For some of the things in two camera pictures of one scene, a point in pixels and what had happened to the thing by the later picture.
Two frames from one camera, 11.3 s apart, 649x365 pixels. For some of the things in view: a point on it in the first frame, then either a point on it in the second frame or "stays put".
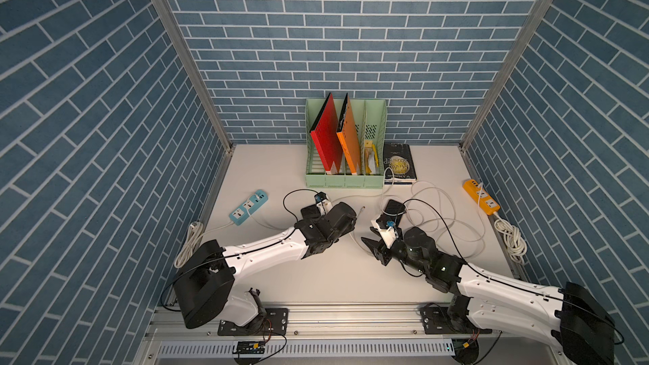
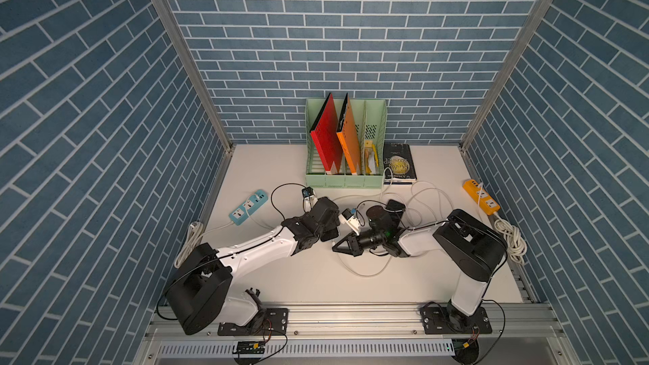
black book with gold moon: (398, 164) stays put
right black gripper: (377, 249) → (353, 249)
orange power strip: (487, 203) stays put
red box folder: (326, 138) stays put
